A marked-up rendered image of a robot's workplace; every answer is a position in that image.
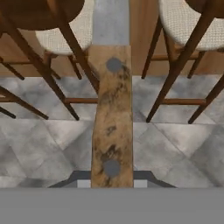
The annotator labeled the wooden stool with woven seat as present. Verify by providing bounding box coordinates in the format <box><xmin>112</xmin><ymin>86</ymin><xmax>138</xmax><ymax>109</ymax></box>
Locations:
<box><xmin>0</xmin><ymin>0</ymin><xmax>101</xmax><ymax>123</ymax></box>
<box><xmin>141</xmin><ymin>0</ymin><xmax>224</xmax><ymax>125</ymax></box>

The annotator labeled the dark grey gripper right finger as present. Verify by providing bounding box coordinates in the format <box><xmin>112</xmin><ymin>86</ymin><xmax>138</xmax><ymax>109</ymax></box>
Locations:
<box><xmin>132</xmin><ymin>170</ymin><xmax>177</xmax><ymax>189</ymax></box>

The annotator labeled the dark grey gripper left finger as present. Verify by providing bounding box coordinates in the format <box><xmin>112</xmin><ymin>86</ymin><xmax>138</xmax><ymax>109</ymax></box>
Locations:
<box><xmin>48</xmin><ymin>170</ymin><xmax>92</xmax><ymax>189</ymax></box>

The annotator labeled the knife with wooden handle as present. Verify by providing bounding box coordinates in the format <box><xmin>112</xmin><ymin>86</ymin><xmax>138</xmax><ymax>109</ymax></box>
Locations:
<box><xmin>87</xmin><ymin>0</ymin><xmax>135</xmax><ymax>189</ymax></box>

